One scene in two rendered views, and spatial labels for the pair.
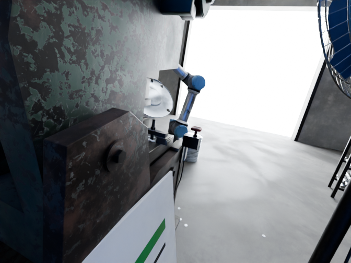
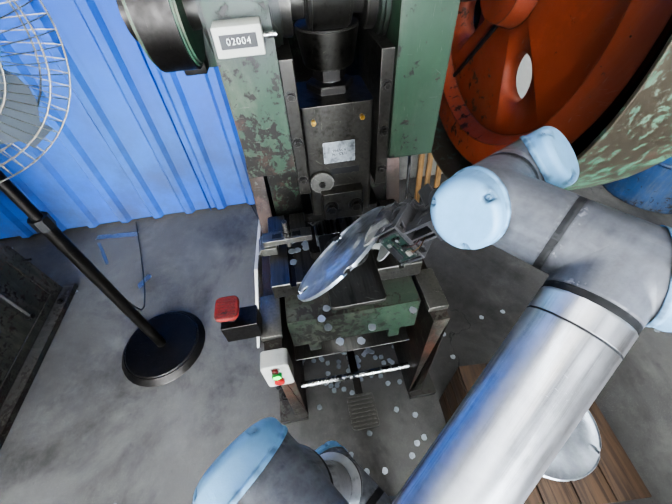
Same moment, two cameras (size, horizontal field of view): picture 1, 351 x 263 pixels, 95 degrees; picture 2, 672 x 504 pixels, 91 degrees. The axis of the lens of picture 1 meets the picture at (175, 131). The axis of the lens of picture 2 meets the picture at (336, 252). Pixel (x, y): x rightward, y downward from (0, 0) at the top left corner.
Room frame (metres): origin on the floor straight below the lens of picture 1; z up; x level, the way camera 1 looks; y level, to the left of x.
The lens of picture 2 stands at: (1.46, -0.04, 1.46)
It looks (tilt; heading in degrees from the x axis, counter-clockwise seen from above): 49 degrees down; 157
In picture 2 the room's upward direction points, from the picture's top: 4 degrees counter-clockwise
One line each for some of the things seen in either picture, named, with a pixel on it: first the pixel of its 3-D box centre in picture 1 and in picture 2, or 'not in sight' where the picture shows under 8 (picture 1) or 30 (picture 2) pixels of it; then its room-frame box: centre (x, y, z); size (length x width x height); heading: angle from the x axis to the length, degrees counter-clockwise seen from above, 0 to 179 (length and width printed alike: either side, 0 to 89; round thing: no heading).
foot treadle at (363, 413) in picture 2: not in sight; (350, 353); (0.93, 0.22, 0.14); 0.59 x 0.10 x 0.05; 163
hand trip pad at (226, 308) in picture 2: (195, 133); (230, 314); (0.92, -0.12, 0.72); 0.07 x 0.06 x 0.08; 163
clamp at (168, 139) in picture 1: (154, 129); (283, 234); (0.75, 0.10, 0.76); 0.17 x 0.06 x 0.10; 73
